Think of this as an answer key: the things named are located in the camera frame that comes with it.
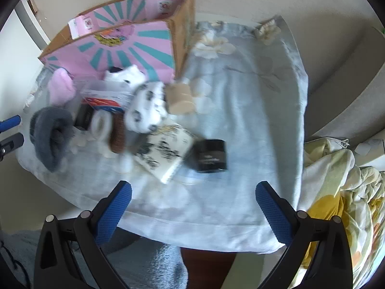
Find pink fluffy sock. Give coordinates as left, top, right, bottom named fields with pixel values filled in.
left=48, top=68, right=76, bottom=106

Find grey fluffy clothing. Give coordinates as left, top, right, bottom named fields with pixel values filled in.
left=1, top=228, right=188, bottom=288

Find red black box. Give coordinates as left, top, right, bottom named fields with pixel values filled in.
left=74, top=104, right=95, bottom=131

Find white tissue pack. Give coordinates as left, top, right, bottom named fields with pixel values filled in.
left=135, top=120, right=195, bottom=184

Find white patterned sock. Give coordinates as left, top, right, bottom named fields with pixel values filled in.
left=124, top=82, right=167, bottom=134
left=103, top=65, right=146, bottom=91

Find beige round jar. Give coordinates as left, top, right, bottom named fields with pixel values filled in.
left=165, top=83, right=195, bottom=115

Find floral yellow blanket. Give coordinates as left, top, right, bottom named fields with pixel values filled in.
left=298, top=138, right=384, bottom=288

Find floral light blue cloth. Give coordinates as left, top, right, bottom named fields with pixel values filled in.
left=16, top=16, right=308, bottom=254

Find white door frame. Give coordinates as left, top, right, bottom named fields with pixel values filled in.
left=14, top=0, right=50, bottom=50

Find grey sofa cushion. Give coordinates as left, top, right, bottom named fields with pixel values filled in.
left=305, top=27, right=384, bottom=145

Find small black box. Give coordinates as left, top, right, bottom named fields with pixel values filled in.
left=186, top=139, right=228, bottom=174

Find blue grey fluffy sock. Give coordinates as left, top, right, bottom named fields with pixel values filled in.
left=29, top=106, right=74, bottom=172

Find brown scrunchie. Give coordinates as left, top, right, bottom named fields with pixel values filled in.
left=109, top=113, right=126, bottom=153

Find pink cardboard box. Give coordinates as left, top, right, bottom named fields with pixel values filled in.
left=39, top=0, right=196, bottom=83

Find white tape roll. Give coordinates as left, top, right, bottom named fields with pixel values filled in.
left=91, top=110, right=113, bottom=141

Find clear plastic container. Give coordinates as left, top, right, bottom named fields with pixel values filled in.
left=80, top=80, right=133, bottom=113

